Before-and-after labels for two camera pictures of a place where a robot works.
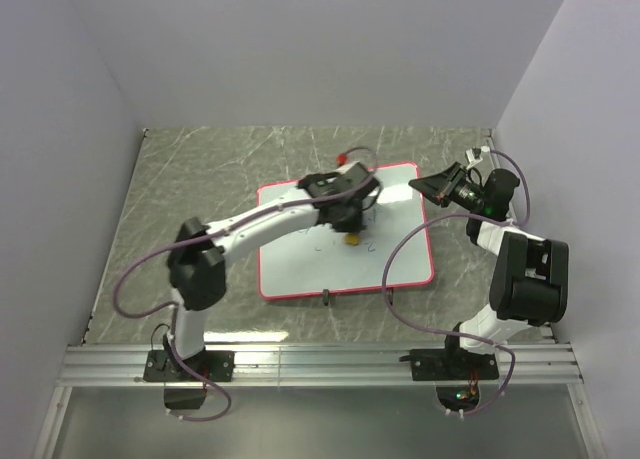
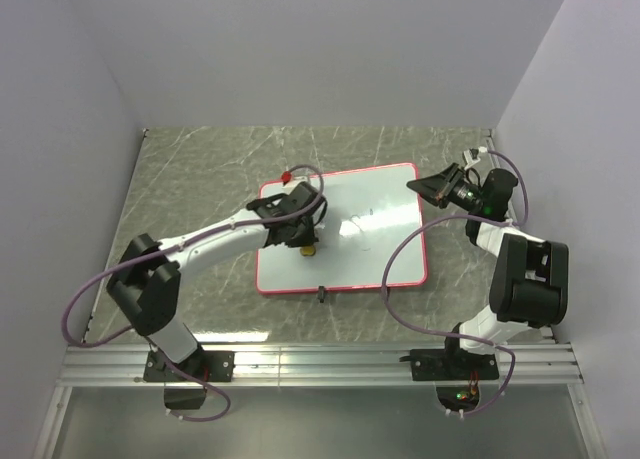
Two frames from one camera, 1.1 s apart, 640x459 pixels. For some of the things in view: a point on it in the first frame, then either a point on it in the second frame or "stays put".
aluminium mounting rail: [124, 366] stays put
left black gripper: [358, 226] to [310, 239]
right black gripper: [435, 187] stays put
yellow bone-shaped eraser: [352, 239] to [307, 250]
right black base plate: [450, 364] stays put
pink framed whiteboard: [319, 260] stays put
